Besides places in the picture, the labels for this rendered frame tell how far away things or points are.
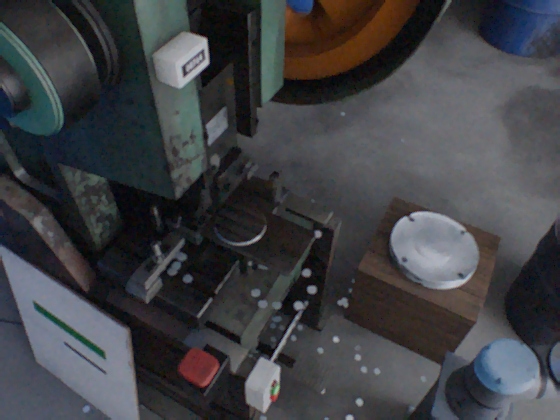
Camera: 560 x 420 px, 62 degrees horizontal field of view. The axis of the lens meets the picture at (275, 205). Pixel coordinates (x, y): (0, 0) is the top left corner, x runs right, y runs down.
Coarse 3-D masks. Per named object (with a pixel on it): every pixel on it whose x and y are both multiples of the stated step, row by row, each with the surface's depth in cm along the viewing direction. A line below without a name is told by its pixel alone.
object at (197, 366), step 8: (192, 352) 94; (200, 352) 94; (184, 360) 93; (192, 360) 93; (200, 360) 93; (208, 360) 93; (216, 360) 93; (184, 368) 92; (192, 368) 92; (200, 368) 92; (208, 368) 92; (216, 368) 92; (184, 376) 91; (192, 376) 91; (200, 376) 91; (208, 376) 91; (200, 384) 90
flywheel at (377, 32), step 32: (320, 0) 104; (352, 0) 100; (384, 0) 94; (416, 0) 90; (288, 32) 114; (320, 32) 109; (352, 32) 103; (384, 32) 98; (288, 64) 116; (320, 64) 111; (352, 64) 107
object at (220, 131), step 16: (208, 64) 88; (224, 64) 88; (208, 80) 85; (224, 80) 89; (208, 96) 86; (224, 96) 91; (208, 112) 88; (224, 112) 93; (208, 128) 90; (224, 128) 96; (224, 144) 99; (224, 160) 99; (240, 160) 102; (224, 176) 98; (240, 176) 105; (192, 192) 99; (208, 192) 101; (224, 192) 100
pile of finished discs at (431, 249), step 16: (400, 224) 164; (416, 224) 165; (432, 224) 165; (448, 224) 165; (400, 240) 160; (416, 240) 160; (432, 240) 159; (448, 240) 160; (464, 240) 160; (400, 256) 156; (416, 256) 156; (432, 256) 155; (448, 256) 155; (464, 256) 156; (416, 272) 152; (432, 272) 152; (448, 272) 152; (464, 272) 152; (448, 288) 152
